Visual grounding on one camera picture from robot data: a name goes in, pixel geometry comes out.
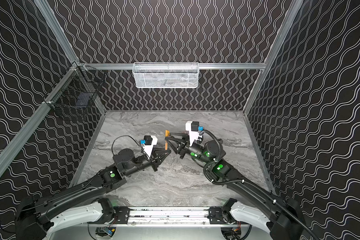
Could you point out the aluminium left side bar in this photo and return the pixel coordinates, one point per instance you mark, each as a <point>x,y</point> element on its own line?
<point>20,139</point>

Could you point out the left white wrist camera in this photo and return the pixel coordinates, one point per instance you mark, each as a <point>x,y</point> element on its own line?
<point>148,143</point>

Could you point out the aluminium corner post right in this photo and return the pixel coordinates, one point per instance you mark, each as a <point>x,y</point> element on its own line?
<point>286,25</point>

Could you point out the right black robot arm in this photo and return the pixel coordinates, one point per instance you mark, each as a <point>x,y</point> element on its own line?
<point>285,219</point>

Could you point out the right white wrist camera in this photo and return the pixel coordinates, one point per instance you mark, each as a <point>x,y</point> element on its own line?
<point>194,128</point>

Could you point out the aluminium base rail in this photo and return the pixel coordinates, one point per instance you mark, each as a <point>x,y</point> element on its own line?
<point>208,217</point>

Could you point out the black wire basket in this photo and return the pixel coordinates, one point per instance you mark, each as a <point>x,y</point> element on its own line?
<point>75,101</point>

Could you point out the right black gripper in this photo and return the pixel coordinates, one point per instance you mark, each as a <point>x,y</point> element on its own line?
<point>184,146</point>

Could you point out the aluminium horizontal back bar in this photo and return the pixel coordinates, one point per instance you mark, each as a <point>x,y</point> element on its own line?
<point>200,66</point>

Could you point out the white wire mesh basket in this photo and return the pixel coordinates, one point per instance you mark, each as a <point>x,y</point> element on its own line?
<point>166,78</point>

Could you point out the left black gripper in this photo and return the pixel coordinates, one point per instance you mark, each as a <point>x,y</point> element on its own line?
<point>153,159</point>

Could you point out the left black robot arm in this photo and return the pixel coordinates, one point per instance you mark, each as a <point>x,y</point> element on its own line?
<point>84,203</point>

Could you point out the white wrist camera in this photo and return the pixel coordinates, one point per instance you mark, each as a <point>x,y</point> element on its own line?
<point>194,128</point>
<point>148,143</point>

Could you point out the aluminium corner post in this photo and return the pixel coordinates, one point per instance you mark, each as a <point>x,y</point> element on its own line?
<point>286,25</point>
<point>57,30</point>

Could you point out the aluminium corner post left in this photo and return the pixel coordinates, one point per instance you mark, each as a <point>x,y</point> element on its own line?
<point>57,30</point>

